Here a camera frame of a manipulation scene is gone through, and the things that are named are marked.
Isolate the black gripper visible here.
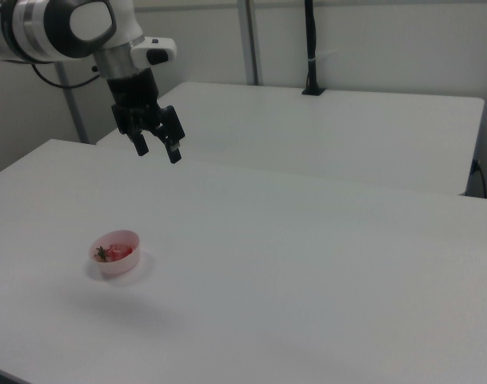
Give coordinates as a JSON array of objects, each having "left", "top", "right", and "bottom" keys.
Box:
[{"left": 106, "top": 67, "right": 187, "bottom": 165}]

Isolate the red strawberry with green leaves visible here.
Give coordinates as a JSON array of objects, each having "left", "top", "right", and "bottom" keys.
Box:
[{"left": 94, "top": 243, "right": 134, "bottom": 263}]

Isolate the pink plastic bowl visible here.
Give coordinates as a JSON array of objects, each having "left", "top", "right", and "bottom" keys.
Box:
[{"left": 89, "top": 229, "right": 142, "bottom": 276}]

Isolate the white side table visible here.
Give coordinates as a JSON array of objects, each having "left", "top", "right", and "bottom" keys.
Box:
[{"left": 95, "top": 82, "right": 485, "bottom": 197}]

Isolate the grey metal partition post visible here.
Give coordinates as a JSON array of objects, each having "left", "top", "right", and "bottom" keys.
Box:
[
  {"left": 238, "top": 0, "right": 265, "bottom": 86},
  {"left": 58, "top": 63, "right": 90, "bottom": 144}
]

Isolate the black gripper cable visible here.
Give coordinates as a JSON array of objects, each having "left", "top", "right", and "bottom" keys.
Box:
[{"left": 30, "top": 63, "right": 102, "bottom": 89}]

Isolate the black camera pole with base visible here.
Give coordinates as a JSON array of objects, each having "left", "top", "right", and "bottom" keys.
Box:
[{"left": 301, "top": 0, "right": 326, "bottom": 97}]

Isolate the black cable beside table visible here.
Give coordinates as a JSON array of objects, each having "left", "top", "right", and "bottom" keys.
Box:
[{"left": 471, "top": 159, "right": 487, "bottom": 198}]

